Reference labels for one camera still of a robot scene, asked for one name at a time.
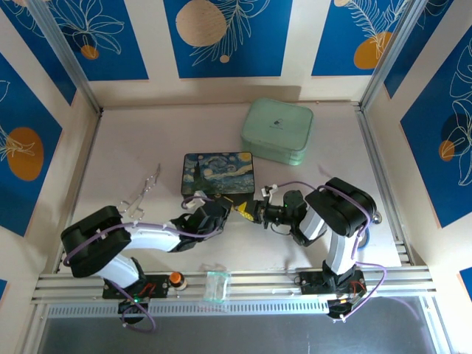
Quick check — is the starry night painted tin box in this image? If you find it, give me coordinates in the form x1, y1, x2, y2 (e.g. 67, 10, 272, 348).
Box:
180, 150, 255, 198

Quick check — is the orange capped small bottle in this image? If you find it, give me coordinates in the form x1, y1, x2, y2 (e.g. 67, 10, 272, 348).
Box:
167, 271, 188, 291

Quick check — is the mint green zip case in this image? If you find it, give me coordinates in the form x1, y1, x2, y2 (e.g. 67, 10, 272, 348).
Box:
240, 98, 315, 167

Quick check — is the black connector board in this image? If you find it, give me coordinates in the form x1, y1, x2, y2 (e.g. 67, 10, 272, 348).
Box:
327, 298, 355, 320
117, 298, 150, 316

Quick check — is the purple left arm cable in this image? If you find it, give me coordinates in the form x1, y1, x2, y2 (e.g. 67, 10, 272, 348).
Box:
63, 197, 224, 333

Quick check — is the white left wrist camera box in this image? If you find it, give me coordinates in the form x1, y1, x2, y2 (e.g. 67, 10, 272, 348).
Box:
182, 190, 207, 210

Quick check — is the aluminium frame rail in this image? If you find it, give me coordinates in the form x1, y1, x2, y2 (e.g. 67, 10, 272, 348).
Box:
31, 267, 438, 304

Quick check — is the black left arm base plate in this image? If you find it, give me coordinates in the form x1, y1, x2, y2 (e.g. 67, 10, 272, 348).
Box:
102, 274, 171, 300

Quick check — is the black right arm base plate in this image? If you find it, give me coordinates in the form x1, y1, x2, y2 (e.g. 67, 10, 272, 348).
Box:
299, 271, 368, 296

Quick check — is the blue cable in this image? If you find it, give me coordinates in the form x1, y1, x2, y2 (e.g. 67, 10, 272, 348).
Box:
358, 228, 372, 252

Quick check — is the slotted grey cable duct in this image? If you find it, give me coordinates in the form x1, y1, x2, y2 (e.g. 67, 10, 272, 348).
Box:
46, 299, 428, 319

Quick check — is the aluminium side rail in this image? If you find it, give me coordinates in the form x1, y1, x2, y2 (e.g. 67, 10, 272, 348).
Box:
55, 110, 103, 274
354, 105, 414, 267

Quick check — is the aluminium corner post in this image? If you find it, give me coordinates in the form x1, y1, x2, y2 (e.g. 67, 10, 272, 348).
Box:
359, 0, 432, 111
27, 0, 103, 114

